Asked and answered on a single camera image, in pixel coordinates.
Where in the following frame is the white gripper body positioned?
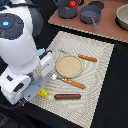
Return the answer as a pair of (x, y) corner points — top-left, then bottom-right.
(0, 51), (55, 105)

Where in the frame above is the yellow cheese wedge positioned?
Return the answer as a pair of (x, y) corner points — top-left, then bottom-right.
(37, 88), (48, 97)

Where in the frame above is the brown sausage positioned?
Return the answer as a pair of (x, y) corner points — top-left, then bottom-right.
(54, 94), (81, 100)

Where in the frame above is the red tomato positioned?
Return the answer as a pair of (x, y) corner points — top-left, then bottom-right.
(69, 1), (77, 8)

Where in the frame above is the light blue milk carton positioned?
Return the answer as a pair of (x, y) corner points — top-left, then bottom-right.
(37, 48), (45, 56)

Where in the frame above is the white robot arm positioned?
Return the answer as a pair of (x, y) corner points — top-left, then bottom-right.
(0, 3), (55, 105)

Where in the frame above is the round wooden plate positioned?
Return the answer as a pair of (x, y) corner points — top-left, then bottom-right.
(56, 55), (83, 78)

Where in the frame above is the woven beige placemat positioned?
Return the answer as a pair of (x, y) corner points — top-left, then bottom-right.
(31, 31), (114, 128)

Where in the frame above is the grey cooking pot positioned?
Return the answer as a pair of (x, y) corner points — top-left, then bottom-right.
(54, 0), (81, 19)

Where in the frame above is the grey frying pan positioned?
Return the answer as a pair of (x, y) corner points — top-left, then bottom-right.
(80, 5), (101, 30)

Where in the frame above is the brown wooden tray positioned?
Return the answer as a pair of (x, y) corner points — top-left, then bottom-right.
(48, 0), (128, 43)

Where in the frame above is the cream bowl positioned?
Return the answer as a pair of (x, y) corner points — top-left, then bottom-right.
(116, 4), (128, 30)

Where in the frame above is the wooden handled fork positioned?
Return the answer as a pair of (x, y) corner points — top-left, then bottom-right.
(49, 73), (85, 89)

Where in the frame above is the wooden handled knife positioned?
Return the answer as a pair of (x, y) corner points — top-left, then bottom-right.
(58, 49), (98, 62)

